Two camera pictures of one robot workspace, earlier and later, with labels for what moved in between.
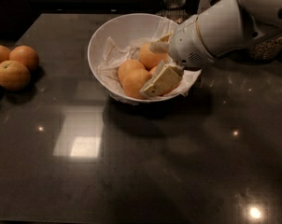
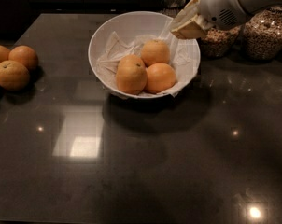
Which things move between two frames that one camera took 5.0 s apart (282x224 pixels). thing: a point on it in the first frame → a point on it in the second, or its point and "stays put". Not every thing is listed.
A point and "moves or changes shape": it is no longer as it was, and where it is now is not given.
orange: [24, 54] stays put
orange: [11, 77] stays put
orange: [133, 80] moves or changes shape
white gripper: [185, 47] → [219, 4]
